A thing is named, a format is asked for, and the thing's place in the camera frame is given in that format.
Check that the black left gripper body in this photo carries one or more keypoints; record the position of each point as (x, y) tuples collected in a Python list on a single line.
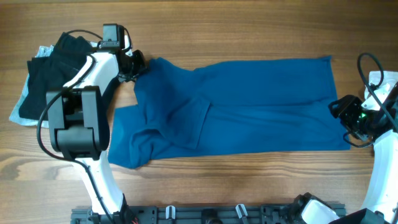
[(135, 66)]

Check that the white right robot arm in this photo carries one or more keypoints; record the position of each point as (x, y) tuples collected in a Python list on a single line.
[(380, 203)]

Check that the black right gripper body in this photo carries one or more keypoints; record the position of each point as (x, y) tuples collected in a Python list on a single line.
[(343, 107)]

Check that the black folded shorts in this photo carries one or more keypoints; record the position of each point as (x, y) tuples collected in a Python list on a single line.
[(51, 72)]

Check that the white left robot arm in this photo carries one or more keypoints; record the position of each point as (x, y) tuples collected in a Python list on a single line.
[(79, 128)]

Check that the blue polo shirt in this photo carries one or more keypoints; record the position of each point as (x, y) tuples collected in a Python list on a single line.
[(231, 107)]

